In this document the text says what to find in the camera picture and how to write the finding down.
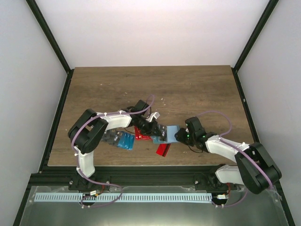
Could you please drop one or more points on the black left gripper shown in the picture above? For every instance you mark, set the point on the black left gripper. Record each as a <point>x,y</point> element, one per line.
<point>153,127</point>

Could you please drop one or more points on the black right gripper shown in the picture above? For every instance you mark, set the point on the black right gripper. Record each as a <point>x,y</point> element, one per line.
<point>180,137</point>

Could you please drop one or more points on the blue card holder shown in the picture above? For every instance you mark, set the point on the blue card holder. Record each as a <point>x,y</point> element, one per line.
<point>171,130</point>

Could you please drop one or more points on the black VIP credit card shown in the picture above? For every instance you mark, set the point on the black VIP credit card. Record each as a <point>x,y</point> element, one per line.
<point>163,132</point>

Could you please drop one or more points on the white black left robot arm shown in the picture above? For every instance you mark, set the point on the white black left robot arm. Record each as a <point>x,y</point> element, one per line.
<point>87,132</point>

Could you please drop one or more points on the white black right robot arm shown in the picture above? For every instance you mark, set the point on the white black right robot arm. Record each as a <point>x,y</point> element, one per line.
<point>255,169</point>

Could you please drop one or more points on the single red credit card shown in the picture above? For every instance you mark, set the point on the single red credit card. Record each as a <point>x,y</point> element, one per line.
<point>163,149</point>

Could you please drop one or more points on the red credit card pile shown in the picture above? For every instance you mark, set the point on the red credit card pile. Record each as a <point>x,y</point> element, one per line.
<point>140,136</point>

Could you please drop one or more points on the blue credit card pile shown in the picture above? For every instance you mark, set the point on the blue credit card pile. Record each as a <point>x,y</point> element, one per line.
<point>126,141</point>

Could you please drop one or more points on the black credit card pile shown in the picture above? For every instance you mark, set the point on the black credit card pile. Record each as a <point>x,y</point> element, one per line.
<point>112,137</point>

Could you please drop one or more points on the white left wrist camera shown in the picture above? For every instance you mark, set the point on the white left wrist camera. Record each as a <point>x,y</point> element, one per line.
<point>153,116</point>

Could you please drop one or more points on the light blue slotted cable duct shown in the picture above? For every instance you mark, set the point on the light blue slotted cable duct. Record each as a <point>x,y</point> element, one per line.
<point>125,197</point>

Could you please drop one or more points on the grey metal base plate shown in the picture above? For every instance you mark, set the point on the grey metal base plate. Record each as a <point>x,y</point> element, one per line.
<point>242,209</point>

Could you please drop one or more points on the black front frame rail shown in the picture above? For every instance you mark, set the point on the black front frame rail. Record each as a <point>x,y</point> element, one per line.
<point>199,177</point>

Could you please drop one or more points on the black left frame post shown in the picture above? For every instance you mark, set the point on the black left frame post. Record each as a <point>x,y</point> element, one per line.
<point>48,33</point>

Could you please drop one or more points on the black frame post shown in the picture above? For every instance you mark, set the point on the black frame post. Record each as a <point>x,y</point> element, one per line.
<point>48,33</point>
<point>255,33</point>

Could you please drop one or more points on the black right frame post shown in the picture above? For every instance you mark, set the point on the black right frame post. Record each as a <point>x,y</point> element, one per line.
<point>255,33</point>

